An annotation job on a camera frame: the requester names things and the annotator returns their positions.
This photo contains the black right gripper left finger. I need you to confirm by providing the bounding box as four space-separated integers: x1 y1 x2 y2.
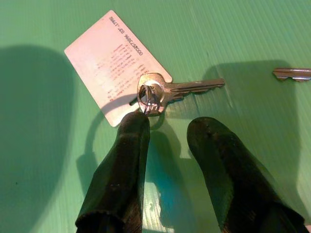
75 112 151 233

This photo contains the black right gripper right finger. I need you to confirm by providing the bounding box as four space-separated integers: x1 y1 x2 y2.
187 116 309 233

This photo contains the metal key ring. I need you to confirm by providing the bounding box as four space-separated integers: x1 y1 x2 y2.
138 83 161 115

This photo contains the silver key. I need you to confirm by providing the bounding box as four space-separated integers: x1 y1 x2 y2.
137 72 225 117
272 67 311 82

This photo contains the white printed plastic card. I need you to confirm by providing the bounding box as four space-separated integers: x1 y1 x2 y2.
64 10 173 128

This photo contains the green table mat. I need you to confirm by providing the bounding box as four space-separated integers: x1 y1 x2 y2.
0 0 311 233

